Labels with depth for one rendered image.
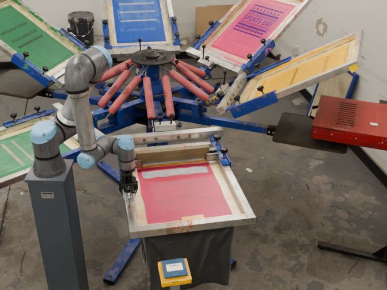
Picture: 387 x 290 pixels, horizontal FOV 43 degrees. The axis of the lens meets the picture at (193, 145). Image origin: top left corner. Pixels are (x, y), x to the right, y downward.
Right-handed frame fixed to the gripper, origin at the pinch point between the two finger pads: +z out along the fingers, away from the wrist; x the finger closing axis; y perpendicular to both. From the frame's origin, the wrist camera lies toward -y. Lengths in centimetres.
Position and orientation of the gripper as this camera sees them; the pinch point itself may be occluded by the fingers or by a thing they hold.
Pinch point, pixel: (129, 201)
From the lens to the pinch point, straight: 242.7
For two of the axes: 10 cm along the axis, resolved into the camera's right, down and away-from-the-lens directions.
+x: 9.8, -0.9, 1.7
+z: 0.0, 8.8, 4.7
